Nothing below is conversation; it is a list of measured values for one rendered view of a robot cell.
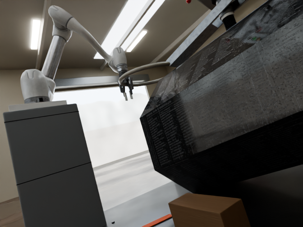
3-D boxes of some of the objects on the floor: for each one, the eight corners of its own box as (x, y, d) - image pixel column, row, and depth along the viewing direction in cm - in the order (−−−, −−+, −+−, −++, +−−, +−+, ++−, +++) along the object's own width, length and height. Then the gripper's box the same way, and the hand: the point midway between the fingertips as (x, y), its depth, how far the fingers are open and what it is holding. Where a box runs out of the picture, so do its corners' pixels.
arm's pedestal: (20, 276, 90) (-11, 110, 101) (20, 247, 131) (-3, 130, 141) (118, 224, 119) (86, 99, 130) (94, 213, 160) (71, 118, 170)
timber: (175, 230, 87) (167, 202, 88) (195, 218, 93) (187, 192, 95) (232, 252, 62) (219, 213, 63) (253, 233, 68) (241, 198, 70)
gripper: (112, 74, 164) (117, 102, 162) (129, 67, 156) (135, 96, 155) (117, 76, 171) (123, 102, 169) (134, 69, 163) (140, 97, 161)
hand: (128, 96), depth 162 cm, fingers closed on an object, 4 cm apart
